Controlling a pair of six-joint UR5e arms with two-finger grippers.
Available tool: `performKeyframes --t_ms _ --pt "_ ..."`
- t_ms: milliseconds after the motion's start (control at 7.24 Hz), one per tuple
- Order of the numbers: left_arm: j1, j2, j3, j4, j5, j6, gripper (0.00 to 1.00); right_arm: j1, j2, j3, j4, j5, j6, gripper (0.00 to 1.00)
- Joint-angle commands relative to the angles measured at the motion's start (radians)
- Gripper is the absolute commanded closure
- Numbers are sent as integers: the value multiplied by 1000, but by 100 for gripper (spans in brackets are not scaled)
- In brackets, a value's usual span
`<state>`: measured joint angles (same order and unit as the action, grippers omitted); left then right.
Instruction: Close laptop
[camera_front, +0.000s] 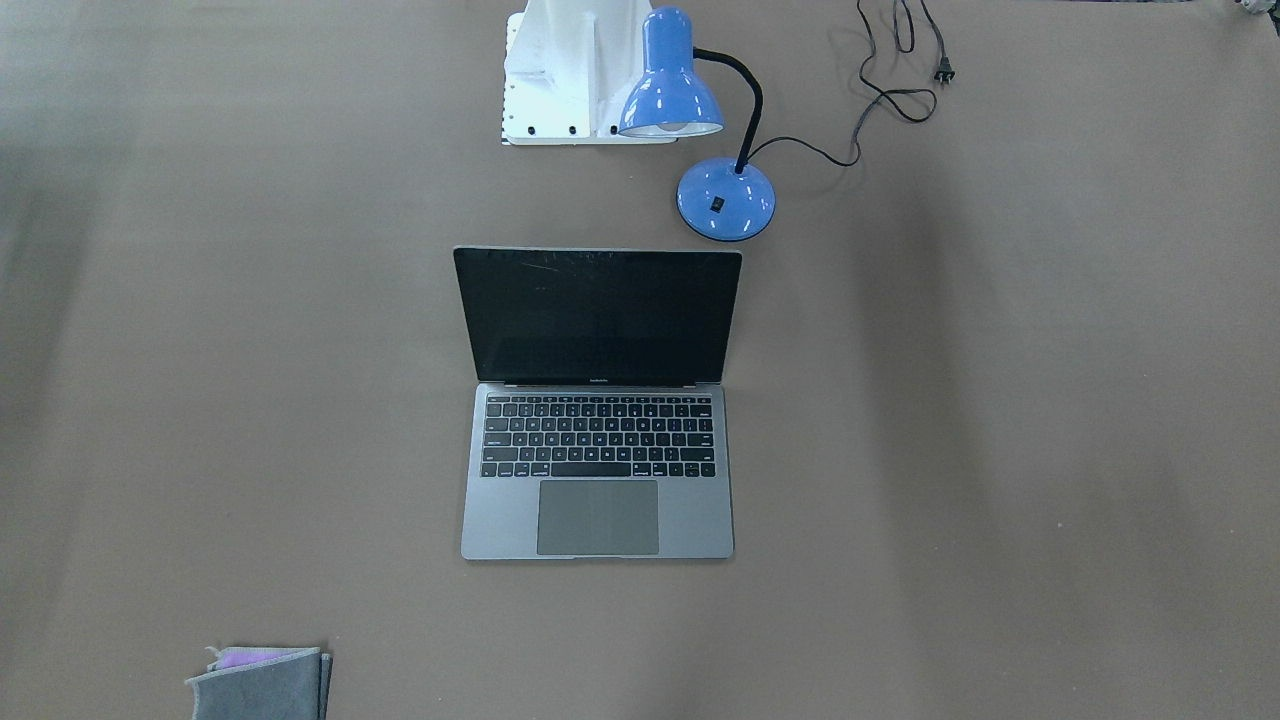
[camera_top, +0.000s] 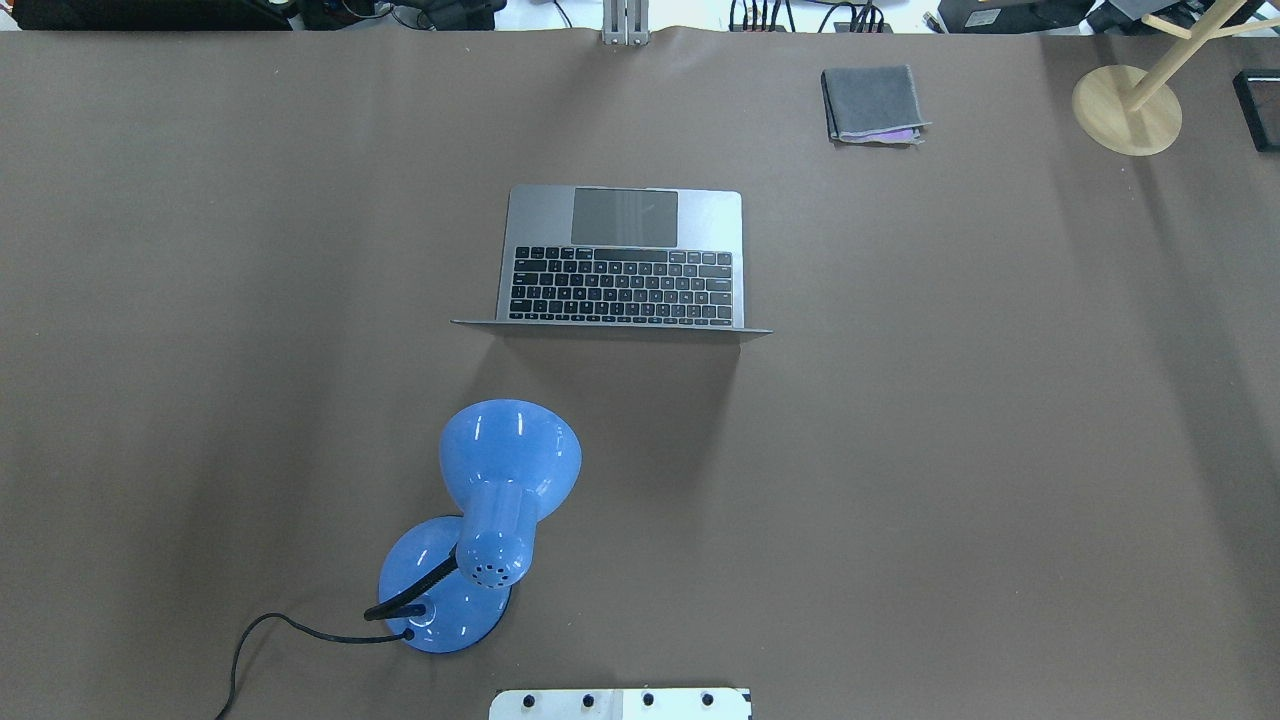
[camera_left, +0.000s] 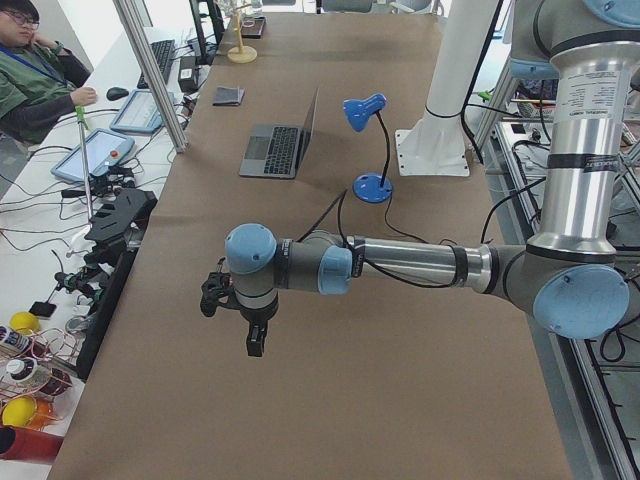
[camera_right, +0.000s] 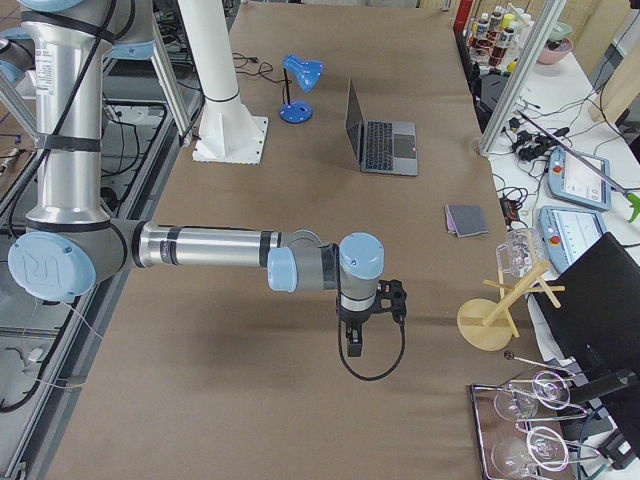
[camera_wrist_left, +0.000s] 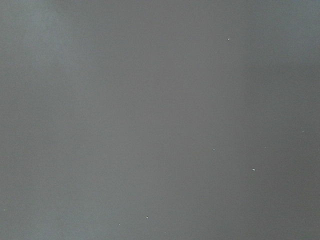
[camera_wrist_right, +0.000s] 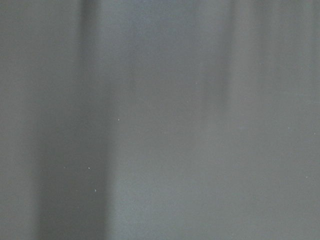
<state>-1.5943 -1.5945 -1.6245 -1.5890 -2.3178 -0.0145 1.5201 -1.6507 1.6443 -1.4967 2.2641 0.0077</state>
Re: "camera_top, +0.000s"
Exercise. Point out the grey laptop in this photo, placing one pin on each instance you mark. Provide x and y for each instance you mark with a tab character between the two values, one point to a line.
599	260

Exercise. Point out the blue desk lamp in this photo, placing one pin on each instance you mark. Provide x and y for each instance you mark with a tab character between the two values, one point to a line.
446	583

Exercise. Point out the folded grey cloth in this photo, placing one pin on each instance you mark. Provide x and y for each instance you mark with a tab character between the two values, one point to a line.
866	105

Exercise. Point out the brown table mat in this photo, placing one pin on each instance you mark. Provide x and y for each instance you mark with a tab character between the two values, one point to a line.
1009	448

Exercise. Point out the wooden stand with round base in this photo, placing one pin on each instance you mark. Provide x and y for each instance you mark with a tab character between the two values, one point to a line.
1133	111

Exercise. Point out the black tray at right edge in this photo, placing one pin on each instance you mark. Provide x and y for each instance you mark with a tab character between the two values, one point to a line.
1257	91

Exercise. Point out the silver aluminium profile mount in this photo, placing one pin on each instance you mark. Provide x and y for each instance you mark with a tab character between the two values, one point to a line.
625	23

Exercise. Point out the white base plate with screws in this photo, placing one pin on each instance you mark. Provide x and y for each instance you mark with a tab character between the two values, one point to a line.
623	703

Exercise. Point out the black power strip with cables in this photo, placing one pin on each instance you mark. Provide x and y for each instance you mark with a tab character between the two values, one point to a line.
832	17

